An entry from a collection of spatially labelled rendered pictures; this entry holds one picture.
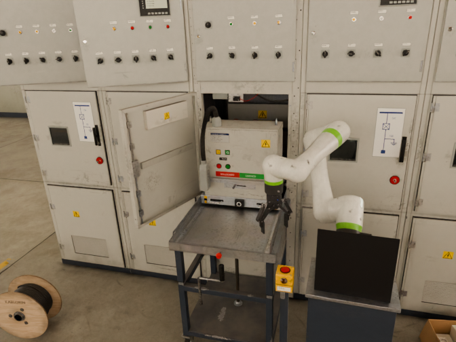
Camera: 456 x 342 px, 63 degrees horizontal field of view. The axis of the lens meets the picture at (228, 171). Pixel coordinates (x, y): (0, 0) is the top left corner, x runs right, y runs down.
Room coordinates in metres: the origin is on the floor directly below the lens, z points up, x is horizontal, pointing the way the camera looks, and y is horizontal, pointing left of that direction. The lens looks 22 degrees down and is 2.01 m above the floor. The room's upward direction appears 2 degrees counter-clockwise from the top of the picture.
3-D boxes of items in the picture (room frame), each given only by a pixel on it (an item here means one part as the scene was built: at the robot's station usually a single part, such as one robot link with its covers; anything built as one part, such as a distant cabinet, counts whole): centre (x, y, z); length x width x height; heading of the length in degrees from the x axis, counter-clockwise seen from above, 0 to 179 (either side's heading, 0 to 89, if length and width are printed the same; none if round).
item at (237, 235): (2.08, -0.03, 0.82); 0.68 x 0.62 x 0.06; 164
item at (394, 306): (1.56, -0.61, 0.74); 0.43 x 0.32 x 0.02; 72
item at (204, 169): (2.21, 0.15, 1.09); 0.08 x 0.05 x 0.17; 164
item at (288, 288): (1.46, -0.25, 0.85); 0.08 x 0.08 x 0.10; 74
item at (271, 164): (1.68, -0.23, 1.33); 0.13 x 0.11 x 0.14; 48
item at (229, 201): (2.23, -0.08, 0.90); 0.54 x 0.05 x 0.06; 74
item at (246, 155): (2.21, -0.07, 1.15); 0.48 x 0.01 x 0.48; 74
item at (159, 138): (2.28, 0.40, 1.21); 0.63 x 0.07 x 0.74; 143
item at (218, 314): (2.08, -0.03, 0.46); 0.64 x 0.58 x 0.66; 164
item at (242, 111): (2.99, -0.30, 1.28); 0.58 x 0.02 x 0.19; 74
